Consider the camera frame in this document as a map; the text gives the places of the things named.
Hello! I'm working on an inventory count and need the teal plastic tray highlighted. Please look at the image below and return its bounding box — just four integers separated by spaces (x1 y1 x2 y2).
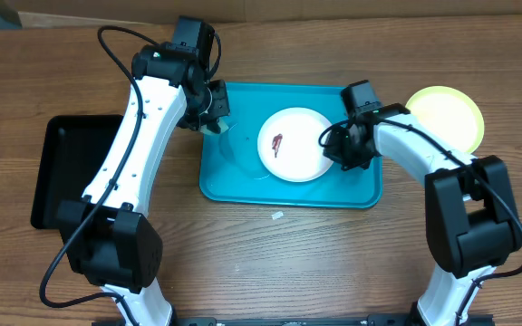
199 82 383 209

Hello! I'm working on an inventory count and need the green scrubbing sponge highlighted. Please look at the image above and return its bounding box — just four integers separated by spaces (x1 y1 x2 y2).
199 118 228 135

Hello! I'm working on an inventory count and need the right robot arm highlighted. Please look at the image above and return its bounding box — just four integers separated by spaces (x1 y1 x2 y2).
319 81 522 326

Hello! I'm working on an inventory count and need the small white paper scrap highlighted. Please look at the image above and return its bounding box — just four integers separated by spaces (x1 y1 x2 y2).
272 211 284 220

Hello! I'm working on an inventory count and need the white pink plate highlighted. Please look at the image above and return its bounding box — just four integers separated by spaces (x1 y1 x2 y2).
257 107 333 183

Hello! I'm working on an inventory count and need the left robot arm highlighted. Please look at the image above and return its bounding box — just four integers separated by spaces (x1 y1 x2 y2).
40 16 230 325

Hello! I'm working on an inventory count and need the yellow-green plate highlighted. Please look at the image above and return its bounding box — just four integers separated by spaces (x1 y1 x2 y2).
406 86 485 154

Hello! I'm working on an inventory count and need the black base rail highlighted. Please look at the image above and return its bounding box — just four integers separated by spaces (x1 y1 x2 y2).
92 312 496 326

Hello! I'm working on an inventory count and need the black rectangular bin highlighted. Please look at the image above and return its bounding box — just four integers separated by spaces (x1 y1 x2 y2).
30 115 122 229

